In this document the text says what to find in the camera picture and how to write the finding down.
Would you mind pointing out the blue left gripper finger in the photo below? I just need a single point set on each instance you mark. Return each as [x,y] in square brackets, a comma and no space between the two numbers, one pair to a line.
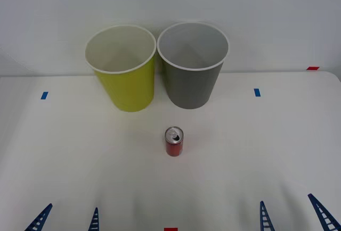
[94,221]
[40,219]

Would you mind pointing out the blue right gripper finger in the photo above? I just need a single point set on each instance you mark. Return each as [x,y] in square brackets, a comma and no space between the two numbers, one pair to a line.
[265,219]
[323,215]

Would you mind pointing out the red drink can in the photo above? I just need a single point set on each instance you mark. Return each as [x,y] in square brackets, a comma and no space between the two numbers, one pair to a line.
[174,148]

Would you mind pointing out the yellow-green plastic bin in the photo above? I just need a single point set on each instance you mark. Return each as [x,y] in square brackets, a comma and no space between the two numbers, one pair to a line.
[130,90]

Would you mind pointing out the grey plastic bin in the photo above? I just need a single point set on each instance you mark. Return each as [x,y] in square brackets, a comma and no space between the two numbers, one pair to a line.
[190,87]

